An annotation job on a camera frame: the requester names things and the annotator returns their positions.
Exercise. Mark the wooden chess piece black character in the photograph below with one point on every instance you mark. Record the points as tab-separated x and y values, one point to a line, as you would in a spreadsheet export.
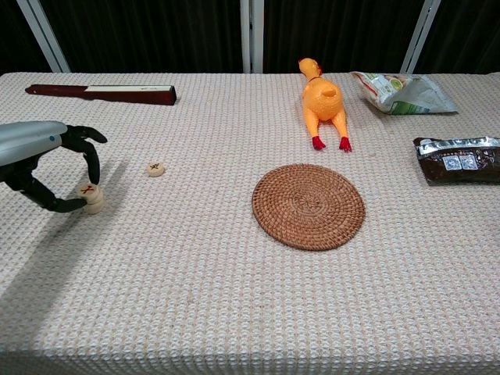
156	169
97	204
95	211

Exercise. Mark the dark brown snack packet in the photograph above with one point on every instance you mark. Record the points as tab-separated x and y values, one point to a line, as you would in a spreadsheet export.
459	160

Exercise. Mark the beige woven tablecloth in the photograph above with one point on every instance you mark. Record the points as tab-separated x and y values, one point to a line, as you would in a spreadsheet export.
234	281

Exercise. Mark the dark red folded fan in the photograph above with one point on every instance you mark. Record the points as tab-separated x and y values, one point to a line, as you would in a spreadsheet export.
105	93

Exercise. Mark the round woven rattan coaster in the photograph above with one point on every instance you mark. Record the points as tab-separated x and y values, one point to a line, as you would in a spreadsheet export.
308	207

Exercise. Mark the yellow rubber chicken toy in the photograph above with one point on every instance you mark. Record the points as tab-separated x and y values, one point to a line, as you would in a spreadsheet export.
322	101

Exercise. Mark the green white snack bag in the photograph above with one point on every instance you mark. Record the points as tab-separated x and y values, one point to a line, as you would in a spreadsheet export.
406	95

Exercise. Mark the wooden chess piece red character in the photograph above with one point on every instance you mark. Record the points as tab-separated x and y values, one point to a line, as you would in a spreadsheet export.
97	198

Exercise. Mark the black curtain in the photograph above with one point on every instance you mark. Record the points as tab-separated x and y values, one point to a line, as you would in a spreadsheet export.
156	35

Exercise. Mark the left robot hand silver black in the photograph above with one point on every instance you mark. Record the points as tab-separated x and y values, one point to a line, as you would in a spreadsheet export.
27	140

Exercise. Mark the white metal frame post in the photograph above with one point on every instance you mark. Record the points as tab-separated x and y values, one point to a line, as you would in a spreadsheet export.
420	37
43	35
252	35

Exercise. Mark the wooden chess piece red cross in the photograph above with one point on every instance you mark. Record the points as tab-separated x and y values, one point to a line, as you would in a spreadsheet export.
88	190

